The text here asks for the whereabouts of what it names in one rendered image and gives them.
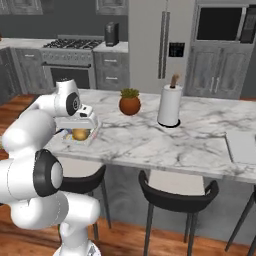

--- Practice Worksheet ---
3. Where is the grey wall cupboard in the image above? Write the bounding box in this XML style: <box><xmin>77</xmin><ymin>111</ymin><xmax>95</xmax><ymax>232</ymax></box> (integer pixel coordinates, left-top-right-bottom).
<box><xmin>95</xmin><ymin>0</ymin><xmax>130</xmax><ymax>16</ymax></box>
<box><xmin>0</xmin><ymin>0</ymin><xmax>45</xmax><ymax>16</ymax></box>

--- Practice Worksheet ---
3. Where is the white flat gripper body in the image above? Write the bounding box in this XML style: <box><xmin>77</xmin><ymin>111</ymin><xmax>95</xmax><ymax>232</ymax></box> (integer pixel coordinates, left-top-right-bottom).
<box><xmin>54</xmin><ymin>113</ymin><xmax>101</xmax><ymax>131</ymax></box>

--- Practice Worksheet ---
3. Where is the pale grey fridge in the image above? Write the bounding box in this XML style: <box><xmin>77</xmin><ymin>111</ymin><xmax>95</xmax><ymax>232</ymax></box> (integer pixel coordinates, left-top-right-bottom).
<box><xmin>127</xmin><ymin>0</ymin><xmax>198</xmax><ymax>95</ymax></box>

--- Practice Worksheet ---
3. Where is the plant in brown pot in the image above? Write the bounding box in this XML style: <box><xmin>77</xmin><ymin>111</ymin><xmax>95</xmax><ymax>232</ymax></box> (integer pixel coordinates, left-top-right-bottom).
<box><xmin>118</xmin><ymin>87</ymin><xmax>142</xmax><ymax>117</ymax></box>

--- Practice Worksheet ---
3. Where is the grey stove with oven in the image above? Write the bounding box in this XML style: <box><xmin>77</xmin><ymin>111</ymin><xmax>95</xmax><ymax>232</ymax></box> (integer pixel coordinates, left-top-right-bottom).
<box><xmin>40</xmin><ymin>37</ymin><xmax>105</xmax><ymax>91</ymax></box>

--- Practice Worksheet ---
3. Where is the black microwave oven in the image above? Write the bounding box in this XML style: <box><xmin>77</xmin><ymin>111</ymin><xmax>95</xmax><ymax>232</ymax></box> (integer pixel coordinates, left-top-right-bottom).
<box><xmin>194</xmin><ymin>3</ymin><xmax>256</xmax><ymax>45</ymax></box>

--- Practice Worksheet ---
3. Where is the black bar stool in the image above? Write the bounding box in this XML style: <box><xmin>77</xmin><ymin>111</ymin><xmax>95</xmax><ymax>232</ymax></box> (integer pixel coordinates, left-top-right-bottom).
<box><xmin>137</xmin><ymin>169</ymin><xmax>220</xmax><ymax>256</ymax></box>
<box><xmin>58</xmin><ymin>164</ymin><xmax>113</xmax><ymax>242</ymax></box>
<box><xmin>224</xmin><ymin>189</ymin><xmax>256</xmax><ymax>256</ymax></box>

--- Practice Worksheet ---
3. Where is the grey tall cupboard run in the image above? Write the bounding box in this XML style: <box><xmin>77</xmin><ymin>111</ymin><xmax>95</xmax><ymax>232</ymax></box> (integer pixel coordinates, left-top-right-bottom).
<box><xmin>184</xmin><ymin>41</ymin><xmax>255</xmax><ymax>100</ymax></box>

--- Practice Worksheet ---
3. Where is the black coffee machine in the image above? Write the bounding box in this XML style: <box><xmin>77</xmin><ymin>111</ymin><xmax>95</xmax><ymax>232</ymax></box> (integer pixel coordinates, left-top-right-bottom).
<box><xmin>104</xmin><ymin>21</ymin><xmax>120</xmax><ymax>48</ymax></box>

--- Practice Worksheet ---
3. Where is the grey drawer cabinet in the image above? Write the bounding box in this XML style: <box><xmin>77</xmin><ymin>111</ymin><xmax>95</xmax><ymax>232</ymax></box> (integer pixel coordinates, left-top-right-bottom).
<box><xmin>92</xmin><ymin>41</ymin><xmax>131</xmax><ymax>92</ymax></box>

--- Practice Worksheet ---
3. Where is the white paper towel roll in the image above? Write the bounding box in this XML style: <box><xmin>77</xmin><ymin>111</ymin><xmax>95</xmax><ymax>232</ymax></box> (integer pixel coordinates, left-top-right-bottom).
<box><xmin>156</xmin><ymin>74</ymin><xmax>184</xmax><ymax>129</ymax></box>

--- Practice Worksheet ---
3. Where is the grey base cupboard run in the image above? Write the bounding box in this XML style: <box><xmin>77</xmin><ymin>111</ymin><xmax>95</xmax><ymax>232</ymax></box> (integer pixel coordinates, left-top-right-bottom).
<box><xmin>0</xmin><ymin>37</ymin><xmax>47</xmax><ymax>105</ymax></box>

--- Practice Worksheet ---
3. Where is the pale grey sink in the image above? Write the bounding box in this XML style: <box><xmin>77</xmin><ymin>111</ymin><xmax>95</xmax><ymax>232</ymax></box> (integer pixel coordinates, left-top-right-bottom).
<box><xmin>225</xmin><ymin>130</ymin><xmax>256</xmax><ymax>165</ymax></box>

